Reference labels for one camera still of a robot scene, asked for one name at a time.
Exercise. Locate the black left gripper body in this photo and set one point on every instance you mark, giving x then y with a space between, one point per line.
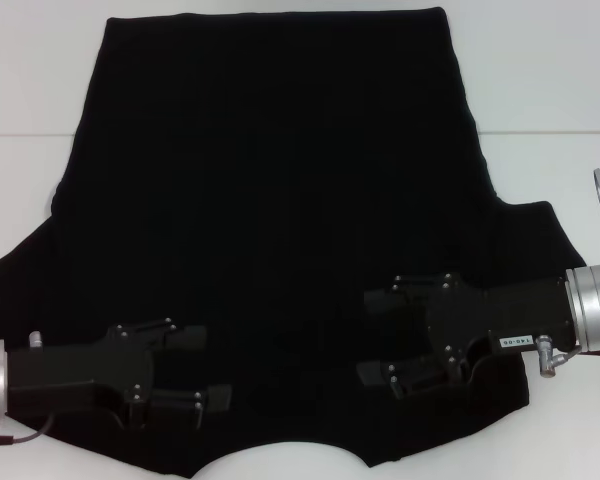
80 372

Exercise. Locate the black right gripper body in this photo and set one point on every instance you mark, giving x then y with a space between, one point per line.
505 315

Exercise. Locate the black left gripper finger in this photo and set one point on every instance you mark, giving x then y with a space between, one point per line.
180 407
185 337

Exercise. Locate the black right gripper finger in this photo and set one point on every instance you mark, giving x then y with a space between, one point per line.
405 377
395 295

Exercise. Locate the black t-shirt with FREE print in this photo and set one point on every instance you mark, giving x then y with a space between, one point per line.
280 175

